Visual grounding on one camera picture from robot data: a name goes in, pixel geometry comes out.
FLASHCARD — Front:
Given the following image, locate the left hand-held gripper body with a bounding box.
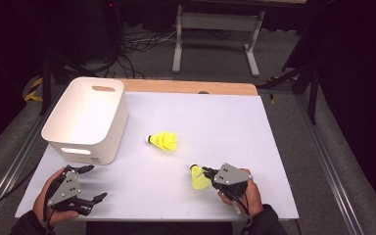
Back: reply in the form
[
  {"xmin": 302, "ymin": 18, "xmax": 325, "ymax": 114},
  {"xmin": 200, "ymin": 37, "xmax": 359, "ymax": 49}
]
[{"xmin": 45, "ymin": 165, "xmax": 94, "ymax": 217}]

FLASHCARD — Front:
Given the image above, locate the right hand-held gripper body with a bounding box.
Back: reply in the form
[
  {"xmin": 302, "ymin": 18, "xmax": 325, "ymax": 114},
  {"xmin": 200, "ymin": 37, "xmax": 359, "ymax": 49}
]
[{"xmin": 210, "ymin": 162, "xmax": 254, "ymax": 201}]

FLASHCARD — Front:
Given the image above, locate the white plastic storage bin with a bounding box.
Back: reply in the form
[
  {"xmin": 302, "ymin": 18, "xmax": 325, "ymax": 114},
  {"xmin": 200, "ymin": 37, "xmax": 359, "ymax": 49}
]
[{"xmin": 40, "ymin": 76, "xmax": 129, "ymax": 165}]

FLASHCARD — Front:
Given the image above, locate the person's left hand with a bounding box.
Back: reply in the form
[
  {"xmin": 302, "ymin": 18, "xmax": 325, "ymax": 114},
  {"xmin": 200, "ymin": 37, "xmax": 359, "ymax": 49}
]
[{"xmin": 32, "ymin": 166, "xmax": 81, "ymax": 228}]

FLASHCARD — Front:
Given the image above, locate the person's right hand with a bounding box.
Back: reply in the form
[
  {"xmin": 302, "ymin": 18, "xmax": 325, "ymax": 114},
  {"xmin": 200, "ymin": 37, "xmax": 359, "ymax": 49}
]
[{"xmin": 216, "ymin": 167, "xmax": 264, "ymax": 217}]

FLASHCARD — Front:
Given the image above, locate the white board mat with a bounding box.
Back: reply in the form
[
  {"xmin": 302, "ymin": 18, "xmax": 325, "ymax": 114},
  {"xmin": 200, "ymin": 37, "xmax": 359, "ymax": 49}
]
[{"xmin": 14, "ymin": 91, "xmax": 300, "ymax": 223}]

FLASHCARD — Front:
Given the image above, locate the yellow black striped tape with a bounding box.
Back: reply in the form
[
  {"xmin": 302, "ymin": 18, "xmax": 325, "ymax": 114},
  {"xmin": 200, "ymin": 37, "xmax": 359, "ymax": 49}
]
[{"xmin": 23, "ymin": 76, "xmax": 44, "ymax": 103}]

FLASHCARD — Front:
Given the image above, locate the black tripod stand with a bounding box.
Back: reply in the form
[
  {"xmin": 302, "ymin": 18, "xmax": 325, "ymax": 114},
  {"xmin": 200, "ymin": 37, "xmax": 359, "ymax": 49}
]
[{"xmin": 38, "ymin": 53, "xmax": 96, "ymax": 117}]

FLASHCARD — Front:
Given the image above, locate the black metal stand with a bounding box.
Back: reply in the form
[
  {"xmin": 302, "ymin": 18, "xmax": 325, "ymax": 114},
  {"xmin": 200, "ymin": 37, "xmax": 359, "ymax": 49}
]
[{"xmin": 258, "ymin": 63, "xmax": 319, "ymax": 125}]

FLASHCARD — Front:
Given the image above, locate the left hand-held gripper cable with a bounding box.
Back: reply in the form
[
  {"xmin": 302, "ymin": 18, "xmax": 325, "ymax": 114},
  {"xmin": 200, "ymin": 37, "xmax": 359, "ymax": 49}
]
[{"xmin": 42, "ymin": 177, "xmax": 67, "ymax": 235}]

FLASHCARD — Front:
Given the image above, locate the hand-held gripper cable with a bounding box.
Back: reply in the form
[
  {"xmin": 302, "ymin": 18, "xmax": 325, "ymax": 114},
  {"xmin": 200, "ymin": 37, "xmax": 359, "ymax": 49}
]
[
  {"xmin": 42, "ymin": 177, "xmax": 67, "ymax": 235},
  {"xmin": 222, "ymin": 189, "xmax": 254, "ymax": 235}
]

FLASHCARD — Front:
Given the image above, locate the right hand-held gripper cable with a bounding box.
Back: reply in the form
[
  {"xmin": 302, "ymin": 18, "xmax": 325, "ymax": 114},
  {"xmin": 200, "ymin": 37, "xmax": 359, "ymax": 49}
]
[{"xmin": 222, "ymin": 189, "xmax": 254, "ymax": 235}]

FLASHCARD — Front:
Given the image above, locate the aluminium floor rail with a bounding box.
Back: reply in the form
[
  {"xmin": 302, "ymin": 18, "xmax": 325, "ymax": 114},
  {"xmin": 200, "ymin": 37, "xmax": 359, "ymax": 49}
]
[
  {"xmin": 0, "ymin": 87, "xmax": 65, "ymax": 228},
  {"xmin": 294, "ymin": 94, "xmax": 366, "ymax": 235}
]

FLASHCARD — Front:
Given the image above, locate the black floor cable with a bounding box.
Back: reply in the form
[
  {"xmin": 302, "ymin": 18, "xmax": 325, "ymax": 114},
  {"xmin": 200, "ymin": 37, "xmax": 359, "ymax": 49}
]
[{"xmin": 0, "ymin": 164, "xmax": 38, "ymax": 218}]

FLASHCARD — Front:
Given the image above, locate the bundle of black floor cables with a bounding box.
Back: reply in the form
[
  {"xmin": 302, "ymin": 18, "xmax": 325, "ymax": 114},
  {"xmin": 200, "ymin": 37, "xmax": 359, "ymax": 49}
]
[{"xmin": 102, "ymin": 28, "xmax": 178, "ymax": 80}]

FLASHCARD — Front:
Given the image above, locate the grey metal desk frame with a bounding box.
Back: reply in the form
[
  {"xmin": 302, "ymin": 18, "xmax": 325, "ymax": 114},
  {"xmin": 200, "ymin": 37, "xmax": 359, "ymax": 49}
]
[{"xmin": 171, "ymin": 4, "xmax": 266, "ymax": 78}]

